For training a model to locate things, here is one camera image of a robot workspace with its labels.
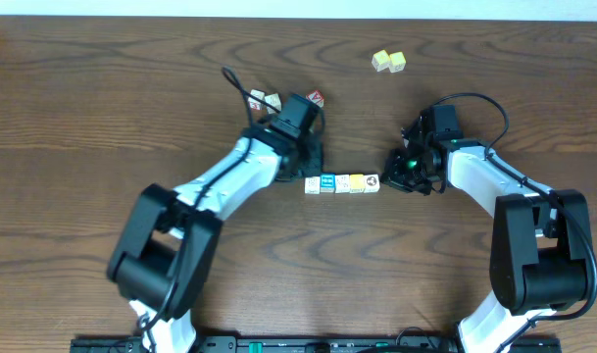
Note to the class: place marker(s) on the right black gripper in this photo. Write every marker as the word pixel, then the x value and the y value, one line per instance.
pixel 393 176

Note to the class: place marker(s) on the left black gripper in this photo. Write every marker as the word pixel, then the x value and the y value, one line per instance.
pixel 313 160

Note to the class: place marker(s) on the white block letter B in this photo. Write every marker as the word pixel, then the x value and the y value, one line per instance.
pixel 312 185

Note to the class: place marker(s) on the blue top wooden block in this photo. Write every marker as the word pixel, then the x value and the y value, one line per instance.
pixel 327 183

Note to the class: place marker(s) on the white green wooden block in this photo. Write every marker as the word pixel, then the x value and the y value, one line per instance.
pixel 342 184

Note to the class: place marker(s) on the brown circle wooden block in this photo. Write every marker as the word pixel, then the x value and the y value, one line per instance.
pixel 372 183

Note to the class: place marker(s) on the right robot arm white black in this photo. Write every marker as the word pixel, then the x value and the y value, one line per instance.
pixel 542 265

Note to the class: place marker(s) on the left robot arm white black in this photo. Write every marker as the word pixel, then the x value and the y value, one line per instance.
pixel 165 252

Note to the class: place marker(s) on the red letter A block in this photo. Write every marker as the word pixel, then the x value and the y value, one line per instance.
pixel 316 97

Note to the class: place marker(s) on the white letter wooden block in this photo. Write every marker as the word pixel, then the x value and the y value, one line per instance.
pixel 273 103

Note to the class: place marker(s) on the white red wooden block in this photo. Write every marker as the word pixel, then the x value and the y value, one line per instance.
pixel 255 99

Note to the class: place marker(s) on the pale yellow far block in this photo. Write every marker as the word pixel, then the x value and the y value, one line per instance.
pixel 380 60

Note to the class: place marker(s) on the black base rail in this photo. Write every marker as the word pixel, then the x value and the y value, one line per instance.
pixel 408 338

